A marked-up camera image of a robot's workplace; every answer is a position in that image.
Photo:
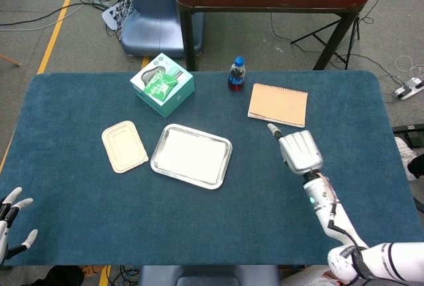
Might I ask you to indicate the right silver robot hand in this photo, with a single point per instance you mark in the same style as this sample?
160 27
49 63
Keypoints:
301 152

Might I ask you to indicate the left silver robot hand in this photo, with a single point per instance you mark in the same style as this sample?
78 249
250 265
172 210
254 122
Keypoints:
4 233

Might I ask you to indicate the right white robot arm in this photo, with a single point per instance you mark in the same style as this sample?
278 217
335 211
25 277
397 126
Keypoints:
331 216

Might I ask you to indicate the stainless steel tray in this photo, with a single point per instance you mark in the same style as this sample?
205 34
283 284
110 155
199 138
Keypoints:
155 163

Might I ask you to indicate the tan spiral notebook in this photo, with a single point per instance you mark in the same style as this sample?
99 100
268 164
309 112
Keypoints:
278 105

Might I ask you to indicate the black bag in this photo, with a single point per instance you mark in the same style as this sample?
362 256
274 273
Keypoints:
59 276

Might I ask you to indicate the cola bottle blue cap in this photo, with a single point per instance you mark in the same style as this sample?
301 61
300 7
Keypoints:
236 79

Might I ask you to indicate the white shoe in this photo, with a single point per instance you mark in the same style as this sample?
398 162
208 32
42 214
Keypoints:
404 153

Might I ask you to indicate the black metal stand base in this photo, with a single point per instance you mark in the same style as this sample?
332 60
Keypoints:
410 133

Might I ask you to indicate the black tripod stand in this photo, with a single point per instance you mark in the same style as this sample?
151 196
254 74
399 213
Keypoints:
351 44

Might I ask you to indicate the white power strip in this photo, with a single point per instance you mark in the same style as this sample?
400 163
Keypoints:
409 88

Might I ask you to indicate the white plastic bag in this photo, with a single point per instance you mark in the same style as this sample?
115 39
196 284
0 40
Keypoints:
304 277

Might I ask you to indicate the blue felt table mat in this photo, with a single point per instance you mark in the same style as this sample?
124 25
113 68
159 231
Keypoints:
198 226

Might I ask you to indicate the teal cardboard box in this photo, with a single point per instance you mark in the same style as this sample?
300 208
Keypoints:
175 97

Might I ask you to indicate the cream plastic container lid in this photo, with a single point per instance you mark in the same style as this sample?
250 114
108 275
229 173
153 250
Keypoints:
124 145

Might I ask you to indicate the blue grey robot torso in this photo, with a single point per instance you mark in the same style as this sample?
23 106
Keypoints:
208 276

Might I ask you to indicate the green snack packet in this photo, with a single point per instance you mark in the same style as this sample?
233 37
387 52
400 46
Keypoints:
159 87

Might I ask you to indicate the wooden stick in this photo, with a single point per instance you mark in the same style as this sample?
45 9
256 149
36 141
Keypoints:
10 60

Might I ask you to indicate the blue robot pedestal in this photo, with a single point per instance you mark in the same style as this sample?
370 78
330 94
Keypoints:
152 18

